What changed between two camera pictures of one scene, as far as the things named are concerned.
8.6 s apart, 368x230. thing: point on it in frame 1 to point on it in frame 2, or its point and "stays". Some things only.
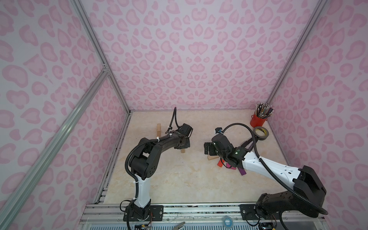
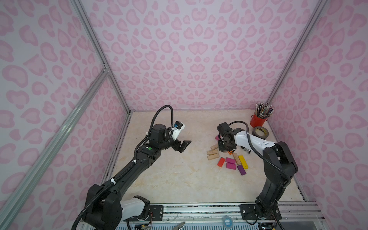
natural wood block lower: x=212 y=157 stays
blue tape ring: x=230 y=219 stays
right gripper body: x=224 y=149 to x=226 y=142
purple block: x=242 y=171 stays
